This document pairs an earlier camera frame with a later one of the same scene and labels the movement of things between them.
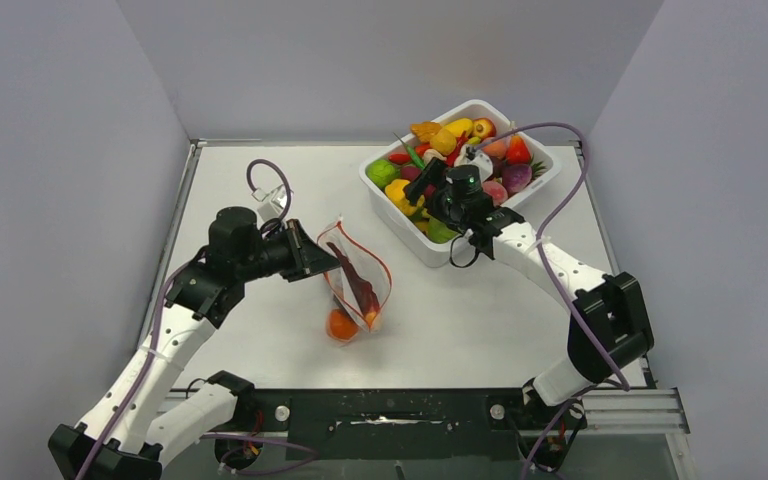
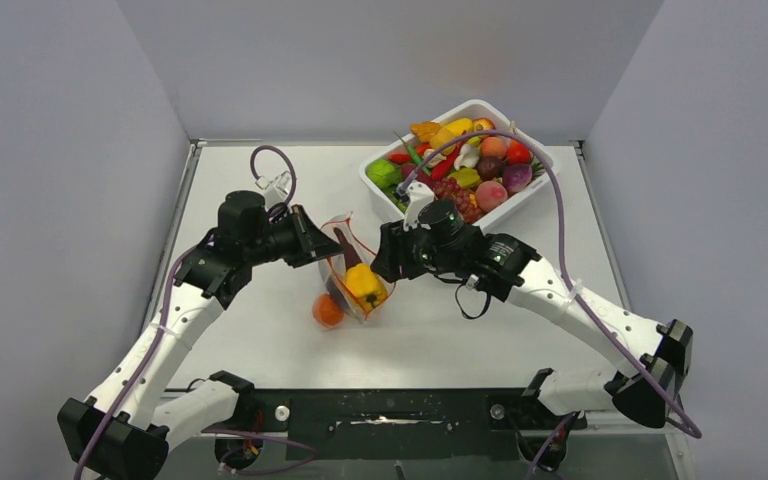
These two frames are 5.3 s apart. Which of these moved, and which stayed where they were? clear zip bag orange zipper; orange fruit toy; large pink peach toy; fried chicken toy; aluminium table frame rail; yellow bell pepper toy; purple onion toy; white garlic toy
Moved: orange fruit toy; clear zip bag orange zipper; yellow bell pepper toy
Stayed: aluminium table frame rail; large pink peach toy; white garlic toy; purple onion toy; fried chicken toy
